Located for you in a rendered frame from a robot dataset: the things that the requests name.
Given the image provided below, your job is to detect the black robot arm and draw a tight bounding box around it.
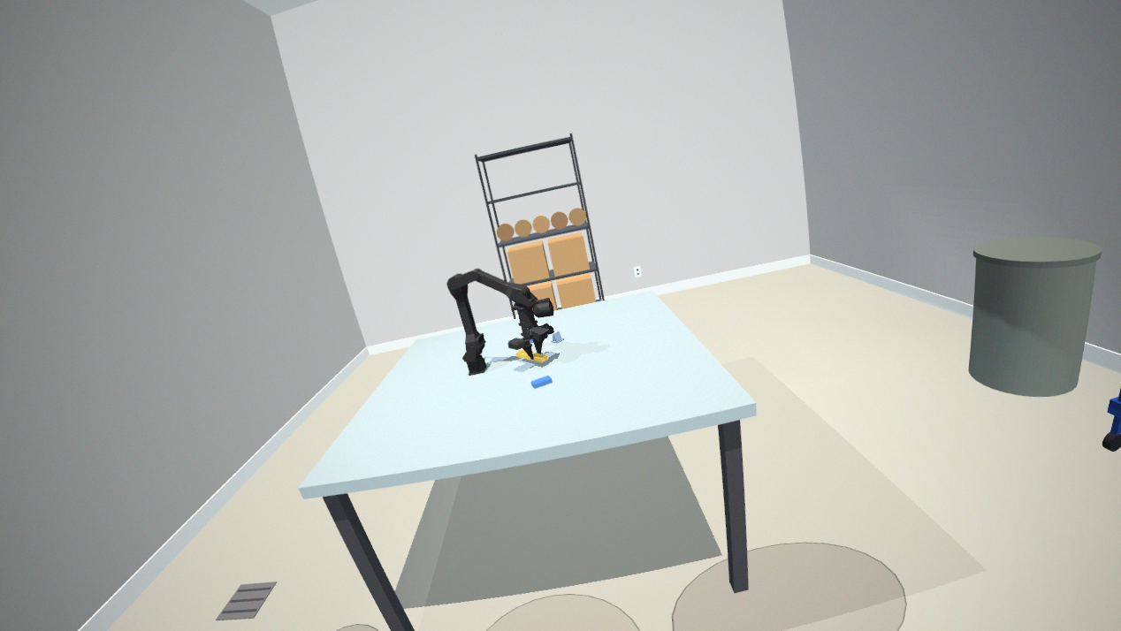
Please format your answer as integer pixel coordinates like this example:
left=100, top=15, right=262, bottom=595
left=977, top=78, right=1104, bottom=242
left=447, top=268, right=553, bottom=375

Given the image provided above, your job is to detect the yellow bar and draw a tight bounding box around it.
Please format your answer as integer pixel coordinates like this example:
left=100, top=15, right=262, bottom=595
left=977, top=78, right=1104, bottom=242
left=515, top=350, right=548, bottom=362

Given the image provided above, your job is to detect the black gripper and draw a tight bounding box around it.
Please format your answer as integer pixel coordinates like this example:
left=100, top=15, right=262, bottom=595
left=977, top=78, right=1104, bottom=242
left=507, top=318, right=554, bottom=360

